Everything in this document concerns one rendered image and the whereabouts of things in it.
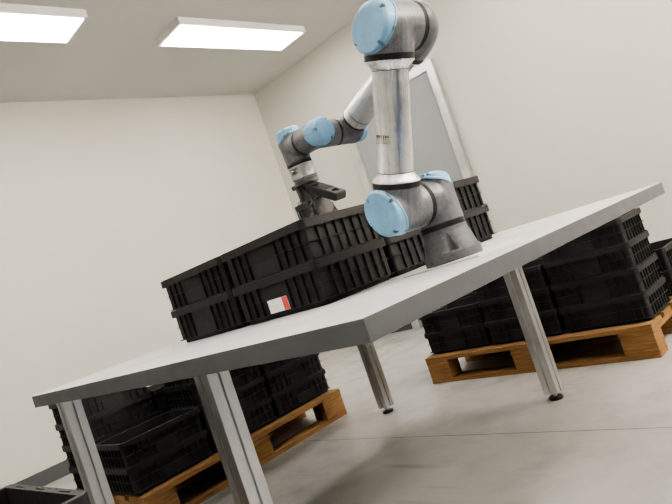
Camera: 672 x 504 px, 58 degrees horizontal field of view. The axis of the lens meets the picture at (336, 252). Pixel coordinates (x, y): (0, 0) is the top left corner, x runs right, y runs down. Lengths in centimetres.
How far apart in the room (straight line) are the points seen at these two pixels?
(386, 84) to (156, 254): 415
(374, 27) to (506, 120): 349
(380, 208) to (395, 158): 12
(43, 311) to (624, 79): 435
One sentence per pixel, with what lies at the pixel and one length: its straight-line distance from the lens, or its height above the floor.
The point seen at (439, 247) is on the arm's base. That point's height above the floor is 75.
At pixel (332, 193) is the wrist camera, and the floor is 98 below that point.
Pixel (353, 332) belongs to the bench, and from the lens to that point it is 95.
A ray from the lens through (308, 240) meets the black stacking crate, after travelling 156.
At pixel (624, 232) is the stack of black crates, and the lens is 283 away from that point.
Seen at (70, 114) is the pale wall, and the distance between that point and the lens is 551.
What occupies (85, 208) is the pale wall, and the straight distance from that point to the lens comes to 524.
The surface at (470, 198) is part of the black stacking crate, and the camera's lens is 218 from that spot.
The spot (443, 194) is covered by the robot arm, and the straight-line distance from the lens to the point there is 153.
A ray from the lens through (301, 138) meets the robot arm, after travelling 167.
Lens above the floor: 79
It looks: 1 degrees up
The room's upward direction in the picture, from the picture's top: 19 degrees counter-clockwise
